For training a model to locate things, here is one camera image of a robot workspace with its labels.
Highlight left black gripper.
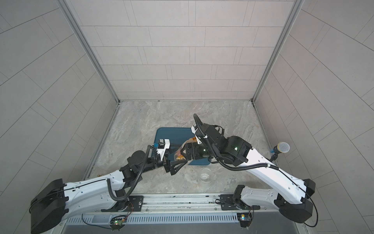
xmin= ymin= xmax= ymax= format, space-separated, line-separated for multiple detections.
xmin=138 ymin=143 xmax=186 ymax=177

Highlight clear jar with red lid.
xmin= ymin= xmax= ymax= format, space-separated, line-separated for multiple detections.
xmin=199 ymin=168 xmax=213 ymax=183

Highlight clear jar with beige lid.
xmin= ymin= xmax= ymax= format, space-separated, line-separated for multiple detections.
xmin=174 ymin=143 xmax=187 ymax=161

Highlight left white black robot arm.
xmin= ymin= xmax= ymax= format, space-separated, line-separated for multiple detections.
xmin=29 ymin=150 xmax=187 ymax=234

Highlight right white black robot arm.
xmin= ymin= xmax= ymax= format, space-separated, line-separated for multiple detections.
xmin=175 ymin=115 xmax=318 ymax=223

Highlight teal plastic tray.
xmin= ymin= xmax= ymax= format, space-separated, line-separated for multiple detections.
xmin=154 ymin=127 xmax=210 ymax=166

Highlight left circuit board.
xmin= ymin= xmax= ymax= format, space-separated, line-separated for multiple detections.
xmin=109 ymin=215 xmax=127 ymax=231

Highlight circuit board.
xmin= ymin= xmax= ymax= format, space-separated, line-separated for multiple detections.
xmin=109 ymin=215 xmax=127 ymax=231
xmin=237 ymin=213 xmax=253 ymax=228

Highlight right circuit board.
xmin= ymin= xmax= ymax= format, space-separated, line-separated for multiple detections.
xmin=237 ymin=213 xmax=253 ymax=228

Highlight microphone with foam head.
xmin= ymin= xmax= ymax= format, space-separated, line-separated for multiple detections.
xmin=270 ymin=142 xmax=290 ymax=162

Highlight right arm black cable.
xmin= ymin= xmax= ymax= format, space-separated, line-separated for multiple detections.
xmin=192 ymin=113 xmax=319 ymax=228

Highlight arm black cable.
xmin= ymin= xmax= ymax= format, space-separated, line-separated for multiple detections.
xmin=192 ymin=113 xmax=319 ymax=228
xmin=106 ymin=144 xmax=154 ymax=202

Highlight aluminium mounting rail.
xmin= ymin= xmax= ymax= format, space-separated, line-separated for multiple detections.
xmin=49 ymin=185 xmax=308 ymax=220

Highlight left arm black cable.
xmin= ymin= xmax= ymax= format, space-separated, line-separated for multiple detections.
xmin=106 ymin=144 xmax=154 ymax=202

